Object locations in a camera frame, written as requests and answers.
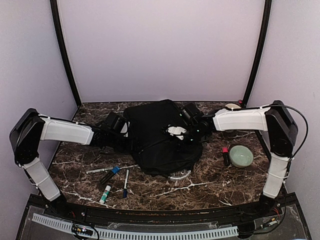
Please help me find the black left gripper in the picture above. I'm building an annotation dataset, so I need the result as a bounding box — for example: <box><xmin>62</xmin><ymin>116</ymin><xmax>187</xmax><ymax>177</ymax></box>
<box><xmin>107</xmin><ymin>132</ymin><xmax>144</xmax><ymax>154</ymax></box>

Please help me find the black marker pink cap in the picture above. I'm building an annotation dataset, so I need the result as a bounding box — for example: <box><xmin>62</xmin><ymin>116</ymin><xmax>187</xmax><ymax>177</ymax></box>
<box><xmin>222</xmin><ymin>147</ymin><xmax>231</xmax><ymax>166</ymax></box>

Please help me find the black student backpack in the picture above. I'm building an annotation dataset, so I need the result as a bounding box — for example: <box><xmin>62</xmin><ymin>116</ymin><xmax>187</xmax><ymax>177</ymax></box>
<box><xmin>123</xmin><ymin>99</ymin><xmax>203</xmax><ymax>177</ymax></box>

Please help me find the white pen blue cap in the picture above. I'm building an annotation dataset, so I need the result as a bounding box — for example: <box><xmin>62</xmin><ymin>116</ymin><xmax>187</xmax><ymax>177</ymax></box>
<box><xmin>122</xmin><ymin>169</ymin><xmax>130</xmax><ymax>199</ymax></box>

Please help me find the white green glue stick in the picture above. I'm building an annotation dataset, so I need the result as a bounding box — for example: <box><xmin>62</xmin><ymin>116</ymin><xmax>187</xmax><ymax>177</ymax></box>
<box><xmin>99</xmin><ymin>185</ymin><xmax>111</xmax><ymax>204</ymax></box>

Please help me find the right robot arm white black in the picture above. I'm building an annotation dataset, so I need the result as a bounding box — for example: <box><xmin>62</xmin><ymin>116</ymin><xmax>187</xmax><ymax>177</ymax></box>
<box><xmin>180</xmin><ymin>100</ymin><xmax>298</xmax><ymax>217</ymax></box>

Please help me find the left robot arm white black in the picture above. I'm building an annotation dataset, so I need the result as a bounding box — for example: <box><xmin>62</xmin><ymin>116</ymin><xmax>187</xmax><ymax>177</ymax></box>
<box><xmin>9</xmin><ymin>108</ymin><xmax>135</xmax><ymax>218</ymax></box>

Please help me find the black marker blue cap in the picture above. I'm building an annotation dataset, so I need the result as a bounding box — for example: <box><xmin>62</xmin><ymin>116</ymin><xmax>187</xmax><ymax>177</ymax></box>
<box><xmin>99</xmin><ymin>166</ymin><xmax>120</xmax><ymax>185</ymax></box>

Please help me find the thin white pen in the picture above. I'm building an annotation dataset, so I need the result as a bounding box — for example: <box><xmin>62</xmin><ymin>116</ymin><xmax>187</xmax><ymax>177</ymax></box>
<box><xmin>85</xmin><ymin>167</ymin><xmax>113</xmax><ymax>175</ymax></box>

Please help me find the white ceramic mug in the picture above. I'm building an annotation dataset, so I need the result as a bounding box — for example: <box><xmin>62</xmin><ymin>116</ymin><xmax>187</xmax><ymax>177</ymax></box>
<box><xmin>224</xmin><ymin>103</ymin><xmax>241</xmax><ymax>137</ymax></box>

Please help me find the pale green ceramic bowl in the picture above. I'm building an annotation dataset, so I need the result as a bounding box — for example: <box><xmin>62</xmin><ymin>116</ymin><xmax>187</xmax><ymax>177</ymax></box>
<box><xmin>229</xmin><ymin>145</ymin><xmax>254</xmax><ymax>168</ymax></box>

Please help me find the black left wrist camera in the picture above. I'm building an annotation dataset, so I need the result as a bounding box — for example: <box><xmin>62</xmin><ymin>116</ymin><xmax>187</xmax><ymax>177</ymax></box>
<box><xmin>104</xmin><ymin>112</ymin><xmax>129</xmax><ymax>135</ymax></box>

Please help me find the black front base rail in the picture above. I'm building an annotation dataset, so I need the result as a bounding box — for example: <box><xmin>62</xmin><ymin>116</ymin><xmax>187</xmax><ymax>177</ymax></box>
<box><xmin>19</xmin><ymin>193</ymin><xmax>304</xmax><ymax>228</ymax></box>

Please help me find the white slotted cable duct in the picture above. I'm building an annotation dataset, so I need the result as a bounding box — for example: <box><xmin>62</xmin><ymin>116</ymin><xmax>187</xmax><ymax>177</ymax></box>
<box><xmin>31</xmin><ymin>213</ymin><xmax>239</xmax><ymax>240</ymax></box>

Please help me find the black left corner post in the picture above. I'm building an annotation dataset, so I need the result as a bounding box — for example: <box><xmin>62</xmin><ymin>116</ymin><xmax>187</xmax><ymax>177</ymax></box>
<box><xmin>49</xmin><ymin>0</ymin><xmax>82</xmax><ymax>108</ymax></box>

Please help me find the black corner post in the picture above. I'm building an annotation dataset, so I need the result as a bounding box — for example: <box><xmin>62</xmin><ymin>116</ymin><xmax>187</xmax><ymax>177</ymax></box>
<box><xmin>49</xmin><ymin>0</ymin><xmax>82</xmax><ymax>108</ymax></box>
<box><xmin>242</xmin><ymin>0</ymin><xmax>272</xmax><ymax>108</ymax></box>

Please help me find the black right corner post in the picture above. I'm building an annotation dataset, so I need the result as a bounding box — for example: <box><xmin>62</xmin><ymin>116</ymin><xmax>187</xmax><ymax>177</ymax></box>
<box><xmin>242</xmin><ymin>0</ymin><xmax>272</xmax><ymax>108</ymax></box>

